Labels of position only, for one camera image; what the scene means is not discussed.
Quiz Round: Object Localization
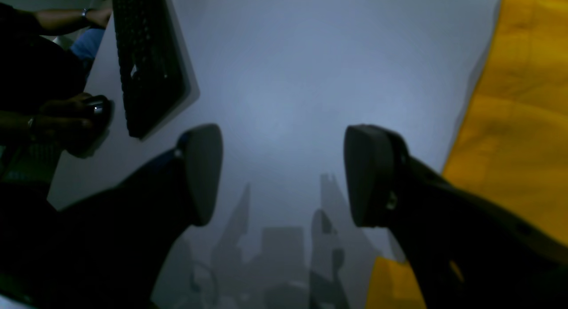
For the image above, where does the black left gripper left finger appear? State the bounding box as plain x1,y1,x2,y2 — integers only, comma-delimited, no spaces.
1,124,223,309

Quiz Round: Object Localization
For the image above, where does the yellow T-shirt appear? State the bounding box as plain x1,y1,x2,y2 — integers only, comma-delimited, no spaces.
367,0,568,309

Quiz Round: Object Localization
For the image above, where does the black keyboard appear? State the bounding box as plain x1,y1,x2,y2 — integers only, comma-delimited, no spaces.
112,0,200,139

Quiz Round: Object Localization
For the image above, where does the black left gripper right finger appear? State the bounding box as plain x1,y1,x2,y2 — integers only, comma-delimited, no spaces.
343,124,568,309

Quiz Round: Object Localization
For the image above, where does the person's hand on mouse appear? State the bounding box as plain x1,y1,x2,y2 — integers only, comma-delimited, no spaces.
28,93,92,150

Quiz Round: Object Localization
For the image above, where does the person's forearm with watch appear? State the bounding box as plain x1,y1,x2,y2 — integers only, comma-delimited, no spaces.
31,9,112,36

